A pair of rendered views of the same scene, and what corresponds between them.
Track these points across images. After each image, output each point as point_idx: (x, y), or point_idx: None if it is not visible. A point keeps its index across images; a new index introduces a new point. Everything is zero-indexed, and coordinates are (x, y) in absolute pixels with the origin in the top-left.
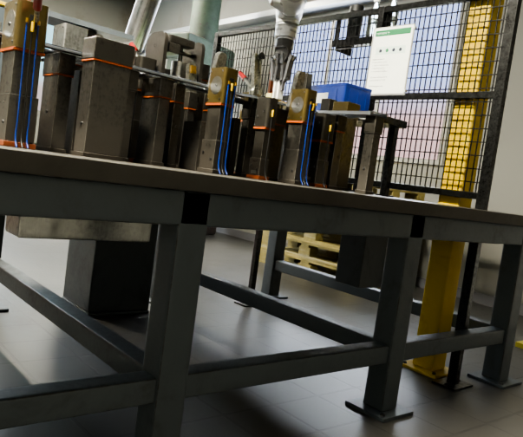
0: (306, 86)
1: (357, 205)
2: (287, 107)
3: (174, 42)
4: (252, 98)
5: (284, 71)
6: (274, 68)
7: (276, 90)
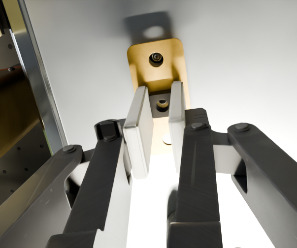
0: None
1: None
2: (214, 54)
3: None
4: (226, 243)
5: (256, 218)
6: (35, 244)
7: (148, 131)
